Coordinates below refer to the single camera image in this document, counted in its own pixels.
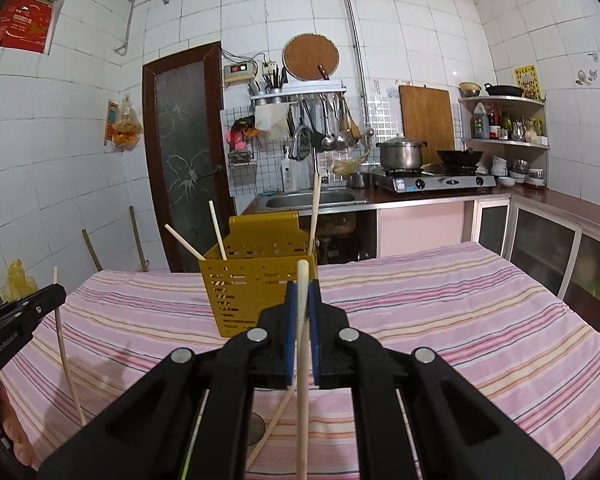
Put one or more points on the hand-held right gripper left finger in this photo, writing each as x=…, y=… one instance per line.
x=291, y=350

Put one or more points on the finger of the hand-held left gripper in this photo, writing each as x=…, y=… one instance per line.
x=40, y=300

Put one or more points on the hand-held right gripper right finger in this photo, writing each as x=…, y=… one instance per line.
x=315, y=350

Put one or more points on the yellow perforated utensil holder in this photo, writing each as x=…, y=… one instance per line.
x=245, y=280

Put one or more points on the person's left hand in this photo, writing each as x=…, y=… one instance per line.
x=17, y=430

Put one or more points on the yellow plastic bag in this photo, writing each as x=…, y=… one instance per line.
x=17, y=282

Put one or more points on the short wooden stick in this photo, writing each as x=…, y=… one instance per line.
x=92, y=250

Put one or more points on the long wooden stick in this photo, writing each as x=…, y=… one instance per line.
x=138, y=237

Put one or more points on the pink striped tablecloth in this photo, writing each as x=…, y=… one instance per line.
x=430, y=310

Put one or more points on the steel sink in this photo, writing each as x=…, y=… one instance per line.
x=305, y=201

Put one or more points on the white soap bottle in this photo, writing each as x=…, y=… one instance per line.
x=289, y=175

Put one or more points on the small steel cup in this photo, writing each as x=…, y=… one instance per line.
x=359, y=180

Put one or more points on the hanging plastic bag of oranges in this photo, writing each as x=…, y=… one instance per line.
x=126, y=130

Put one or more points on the hanging striped card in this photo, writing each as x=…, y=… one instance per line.
x=111, y=120

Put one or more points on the dark wooden frosted glass door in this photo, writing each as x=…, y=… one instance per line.
x=180, y=160

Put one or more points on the steel gas stove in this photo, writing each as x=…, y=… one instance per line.
x=430, y=183

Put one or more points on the black ladle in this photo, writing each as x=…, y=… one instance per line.
x=317, y=142

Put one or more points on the metal ladle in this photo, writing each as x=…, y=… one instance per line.
x=330, y=141

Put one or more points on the steel pot with lid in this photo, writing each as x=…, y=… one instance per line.
x=400, y=156

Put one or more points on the pink rubber gloves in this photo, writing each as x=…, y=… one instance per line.
x=239, y=137

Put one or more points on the metal faucet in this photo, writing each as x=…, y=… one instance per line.
x=300, y=130

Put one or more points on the wooden spatula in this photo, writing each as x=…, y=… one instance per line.
x=355, y=130

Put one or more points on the hanging white cloth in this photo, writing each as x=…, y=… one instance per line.
x=271, y=120

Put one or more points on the black wok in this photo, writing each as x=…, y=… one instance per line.
x=457, y=157

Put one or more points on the wooden cutting board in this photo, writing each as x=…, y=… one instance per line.
x=425, y=115

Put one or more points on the stack of white bowls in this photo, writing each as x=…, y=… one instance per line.
x=500, y=166

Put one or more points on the metal cup with knives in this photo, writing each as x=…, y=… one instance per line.
x=272, y=82

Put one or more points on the pile of steel dishes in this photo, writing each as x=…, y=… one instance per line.
x=527, y=176

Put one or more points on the red cardboard box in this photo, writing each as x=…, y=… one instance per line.
x=22, y=22

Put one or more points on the large oil bottle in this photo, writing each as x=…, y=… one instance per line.
x=480, y=125

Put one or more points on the grey digital display box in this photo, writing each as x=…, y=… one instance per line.
x=239, y=74

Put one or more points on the white power strip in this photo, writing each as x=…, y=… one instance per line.
x=269, y=67

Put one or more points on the round wooden board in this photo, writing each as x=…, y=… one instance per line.
x=307, y=55

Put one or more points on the row of condiment bottles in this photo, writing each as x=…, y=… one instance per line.
x=517, y=130

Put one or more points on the beige bowl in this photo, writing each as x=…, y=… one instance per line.
x=470, y=90

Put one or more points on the white corner shelf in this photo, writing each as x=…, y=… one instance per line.
x=505, y=100

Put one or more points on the black pan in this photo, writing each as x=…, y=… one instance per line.
x=505, y=91

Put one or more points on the metal wall rack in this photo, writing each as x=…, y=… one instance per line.
x=300, y=91

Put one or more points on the metal wall pipe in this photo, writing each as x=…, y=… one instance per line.
x=356, y=35

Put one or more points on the yellow wall poster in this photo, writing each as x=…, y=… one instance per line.
x=526, y=80

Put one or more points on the wall hooks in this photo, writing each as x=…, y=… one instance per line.
x=581, y=79

